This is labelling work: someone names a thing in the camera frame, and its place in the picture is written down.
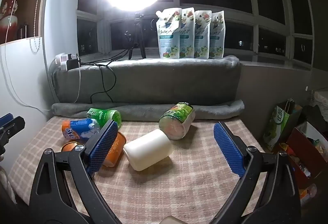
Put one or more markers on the grey blanket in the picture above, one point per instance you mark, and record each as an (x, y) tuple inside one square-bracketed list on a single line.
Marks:
[(166, 80)]

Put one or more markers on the checkered blanket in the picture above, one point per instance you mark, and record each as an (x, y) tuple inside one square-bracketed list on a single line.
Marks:
[(179, 188)]

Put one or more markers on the red and white figure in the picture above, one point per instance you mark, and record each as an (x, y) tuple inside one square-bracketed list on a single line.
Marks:
[(9, 19)]

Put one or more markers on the red cardboard box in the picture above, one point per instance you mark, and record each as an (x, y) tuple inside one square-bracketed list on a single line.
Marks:
[(305, 152)]

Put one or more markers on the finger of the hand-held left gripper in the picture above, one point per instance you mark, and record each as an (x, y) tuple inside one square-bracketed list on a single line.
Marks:
[(11, 126)]

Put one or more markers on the white power strip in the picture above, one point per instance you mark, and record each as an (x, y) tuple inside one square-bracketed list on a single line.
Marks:
[(61, 60)]

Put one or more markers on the black power adapter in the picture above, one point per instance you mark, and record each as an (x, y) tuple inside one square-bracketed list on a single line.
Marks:
[(73, 64)]

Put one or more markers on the white spouted refill pouch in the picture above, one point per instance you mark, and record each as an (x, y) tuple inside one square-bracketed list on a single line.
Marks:
[(167, 34)]

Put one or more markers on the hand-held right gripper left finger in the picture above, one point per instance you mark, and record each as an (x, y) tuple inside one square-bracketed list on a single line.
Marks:
[(101, 147)]

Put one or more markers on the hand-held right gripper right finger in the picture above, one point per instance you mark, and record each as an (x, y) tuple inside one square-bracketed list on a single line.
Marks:
[(228, 148)]

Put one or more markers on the blue and orange cup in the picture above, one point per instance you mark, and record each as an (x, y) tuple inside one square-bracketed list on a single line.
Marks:
[(80, 130)]

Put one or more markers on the green label food cup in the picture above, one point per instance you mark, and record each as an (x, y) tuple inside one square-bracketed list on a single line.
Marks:
[(176, 121)]

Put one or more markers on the rolled grey towel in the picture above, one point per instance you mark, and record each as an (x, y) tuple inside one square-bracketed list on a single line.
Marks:
[(143, 111)]

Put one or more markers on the black tripod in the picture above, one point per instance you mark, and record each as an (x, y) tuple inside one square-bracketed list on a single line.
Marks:
[(138, 31)]

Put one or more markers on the green paper bag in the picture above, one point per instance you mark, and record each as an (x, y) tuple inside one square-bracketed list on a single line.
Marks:
[(278, 126)]

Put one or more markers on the white cup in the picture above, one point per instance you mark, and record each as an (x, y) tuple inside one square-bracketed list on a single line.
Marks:
[(148, 149)]

